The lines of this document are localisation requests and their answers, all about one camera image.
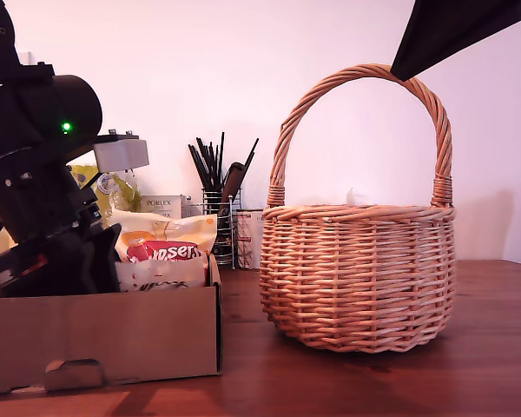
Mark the white green Galaxy egg bag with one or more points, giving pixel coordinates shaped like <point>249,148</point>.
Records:
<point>156,273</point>

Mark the white red Maltesers bag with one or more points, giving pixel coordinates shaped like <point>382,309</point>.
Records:
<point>169,230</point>

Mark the yellow toilet roll pack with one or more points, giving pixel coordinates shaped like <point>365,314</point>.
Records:
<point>121,195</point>

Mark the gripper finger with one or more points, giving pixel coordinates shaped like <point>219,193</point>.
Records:
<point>451,30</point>

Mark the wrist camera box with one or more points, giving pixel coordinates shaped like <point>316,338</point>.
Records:
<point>121,154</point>

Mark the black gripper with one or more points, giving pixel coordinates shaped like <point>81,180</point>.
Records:
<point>39,204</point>

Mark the black chopstick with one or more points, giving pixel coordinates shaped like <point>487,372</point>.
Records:
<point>250,157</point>
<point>205,160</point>
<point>222,156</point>
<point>196,167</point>

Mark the woven wicker basket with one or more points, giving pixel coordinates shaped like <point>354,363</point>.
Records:
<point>356,282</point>

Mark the brown cardboard box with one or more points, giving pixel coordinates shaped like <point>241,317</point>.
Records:
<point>134,330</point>

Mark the white Porlex box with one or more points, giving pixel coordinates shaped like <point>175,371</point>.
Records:
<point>160,204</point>

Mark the black plastic utensil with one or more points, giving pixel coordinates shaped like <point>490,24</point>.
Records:
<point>234,178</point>

